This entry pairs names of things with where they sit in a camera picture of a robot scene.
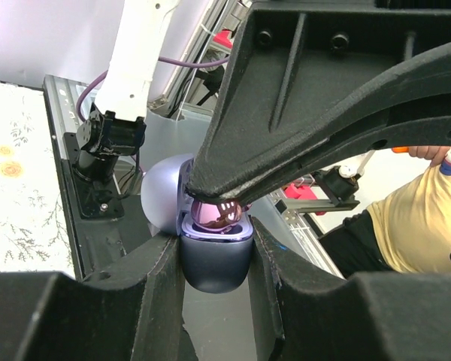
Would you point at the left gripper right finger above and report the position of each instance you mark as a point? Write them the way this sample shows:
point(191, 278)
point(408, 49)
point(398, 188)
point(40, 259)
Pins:
point(301, 312)

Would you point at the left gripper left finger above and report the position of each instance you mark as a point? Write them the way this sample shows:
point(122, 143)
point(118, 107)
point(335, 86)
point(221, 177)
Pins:
point(129, 310)

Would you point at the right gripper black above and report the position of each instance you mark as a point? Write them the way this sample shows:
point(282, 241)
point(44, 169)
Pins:
point(302, 71)

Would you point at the floral table mat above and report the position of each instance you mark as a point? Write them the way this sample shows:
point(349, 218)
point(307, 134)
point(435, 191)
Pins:
point(33, 234)

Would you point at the purple ear clip earbud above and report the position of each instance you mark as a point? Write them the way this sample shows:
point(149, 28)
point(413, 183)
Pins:
point(218, 217)

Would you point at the lavender earbud charging case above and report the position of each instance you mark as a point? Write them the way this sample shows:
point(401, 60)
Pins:
point(212, 262)

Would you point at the person in yellow shirt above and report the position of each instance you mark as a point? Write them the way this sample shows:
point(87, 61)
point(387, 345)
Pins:
point(409, 231)

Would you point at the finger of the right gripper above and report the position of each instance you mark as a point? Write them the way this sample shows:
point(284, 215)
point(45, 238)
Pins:
point(424, 129)

